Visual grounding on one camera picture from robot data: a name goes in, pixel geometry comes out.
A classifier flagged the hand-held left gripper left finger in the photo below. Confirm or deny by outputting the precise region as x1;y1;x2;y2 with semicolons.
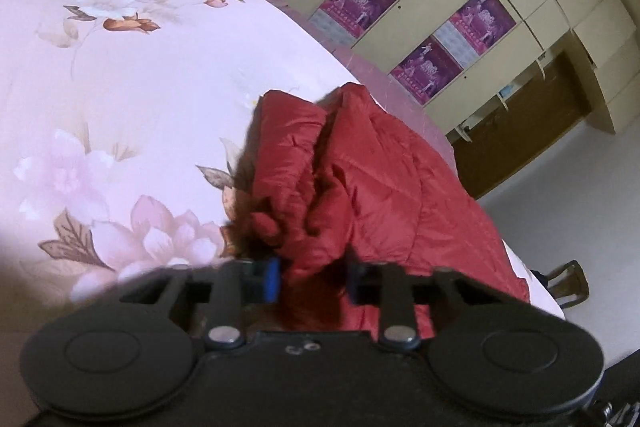
119;256;282;352

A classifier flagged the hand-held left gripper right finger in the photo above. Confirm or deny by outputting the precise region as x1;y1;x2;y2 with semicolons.
346;257;506;353

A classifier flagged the red down jacket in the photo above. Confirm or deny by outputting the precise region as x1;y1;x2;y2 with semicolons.
249;82;531;342

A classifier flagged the wooden chair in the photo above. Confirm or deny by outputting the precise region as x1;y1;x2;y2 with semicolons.
544;259;591;309

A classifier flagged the pink floral bed sheet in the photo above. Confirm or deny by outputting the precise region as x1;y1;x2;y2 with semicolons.
0;0;566;323

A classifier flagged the cream corner shelf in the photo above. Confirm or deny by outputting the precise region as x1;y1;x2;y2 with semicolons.
444;52;548;145

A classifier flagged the brown wooden door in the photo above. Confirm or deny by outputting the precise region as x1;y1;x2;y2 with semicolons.
450;49;597;201

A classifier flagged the purple wall poster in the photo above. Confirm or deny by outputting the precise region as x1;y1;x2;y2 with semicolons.
307;0;399;48
389;35;464;106
434;0;519;68

